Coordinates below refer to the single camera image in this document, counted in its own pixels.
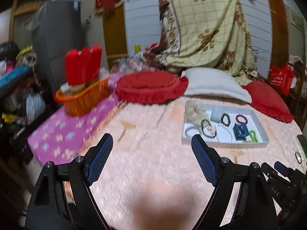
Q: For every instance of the red ruffled pillow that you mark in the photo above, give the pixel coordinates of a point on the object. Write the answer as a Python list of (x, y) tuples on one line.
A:
[(150, 87), (267, 101)]

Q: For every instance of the red ruffled pillow right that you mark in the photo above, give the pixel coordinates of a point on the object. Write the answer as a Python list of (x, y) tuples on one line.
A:
[(267, 101)]

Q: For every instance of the dark blue hair claw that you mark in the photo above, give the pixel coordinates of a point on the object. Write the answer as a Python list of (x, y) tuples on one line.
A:
[(240, 132)]

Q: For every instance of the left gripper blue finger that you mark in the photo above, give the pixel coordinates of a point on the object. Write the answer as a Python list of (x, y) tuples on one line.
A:
[(283, 170)]

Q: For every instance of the white cream pillow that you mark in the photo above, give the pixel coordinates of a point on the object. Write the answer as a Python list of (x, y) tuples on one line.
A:
[(204, 81)]

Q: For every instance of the red box in basket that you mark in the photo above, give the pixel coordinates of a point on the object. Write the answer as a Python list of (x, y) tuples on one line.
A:
[(82, 66)]

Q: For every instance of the orange plastic basket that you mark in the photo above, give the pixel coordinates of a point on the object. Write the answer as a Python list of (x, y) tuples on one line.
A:
[(83, 102)]

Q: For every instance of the purple floral sheet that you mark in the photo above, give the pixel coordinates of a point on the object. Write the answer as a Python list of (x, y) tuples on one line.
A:
[(60, 138)]

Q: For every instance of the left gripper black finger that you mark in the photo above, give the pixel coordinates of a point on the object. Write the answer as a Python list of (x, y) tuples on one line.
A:
[(268, 170)]

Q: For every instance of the light blue fuzzy scrunchie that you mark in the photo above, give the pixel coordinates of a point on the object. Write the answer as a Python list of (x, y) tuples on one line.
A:
[(216, 114)]

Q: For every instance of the cream dotted scrunchie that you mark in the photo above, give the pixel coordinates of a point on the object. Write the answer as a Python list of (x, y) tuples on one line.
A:
[(195, 113)]

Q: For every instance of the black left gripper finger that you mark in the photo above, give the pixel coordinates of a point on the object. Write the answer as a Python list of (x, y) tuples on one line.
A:
[(97, 156), (208, 159)]

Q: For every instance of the pink quilted bedspread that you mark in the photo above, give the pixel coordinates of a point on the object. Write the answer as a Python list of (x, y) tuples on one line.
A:
[(150, 180)]

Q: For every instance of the red ruffled pillow left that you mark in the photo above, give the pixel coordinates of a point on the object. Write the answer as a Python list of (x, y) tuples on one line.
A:
[(150, 87)]

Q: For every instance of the yellow floral blanket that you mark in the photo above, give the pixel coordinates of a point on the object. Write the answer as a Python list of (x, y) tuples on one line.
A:
[(203, 33)]

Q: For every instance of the white shallow cardboard tray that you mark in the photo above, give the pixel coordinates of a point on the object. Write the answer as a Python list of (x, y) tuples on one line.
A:
[(221, 134)]

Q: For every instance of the black oval ring clip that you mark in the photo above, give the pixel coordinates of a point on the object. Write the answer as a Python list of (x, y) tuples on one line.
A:
[(298, 157)]

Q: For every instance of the red shopping bag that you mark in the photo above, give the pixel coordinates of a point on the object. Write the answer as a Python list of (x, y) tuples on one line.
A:
[(281, 79)]

